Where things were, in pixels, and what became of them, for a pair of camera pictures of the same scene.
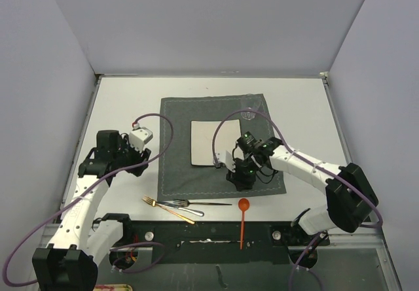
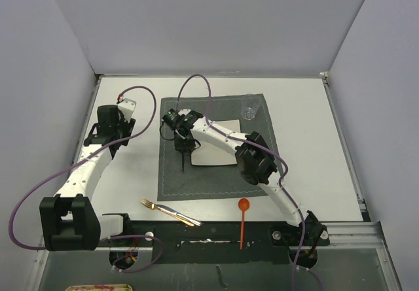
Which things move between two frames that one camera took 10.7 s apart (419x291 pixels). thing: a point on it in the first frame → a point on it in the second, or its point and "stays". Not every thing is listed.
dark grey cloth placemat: (177, 178) stays
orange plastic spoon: (243, 205) stays
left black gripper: (139, 155) → (127, 125)
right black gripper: (241, 182) → (184, 146)
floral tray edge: (112, 287) stays
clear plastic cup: (251, 104) stays
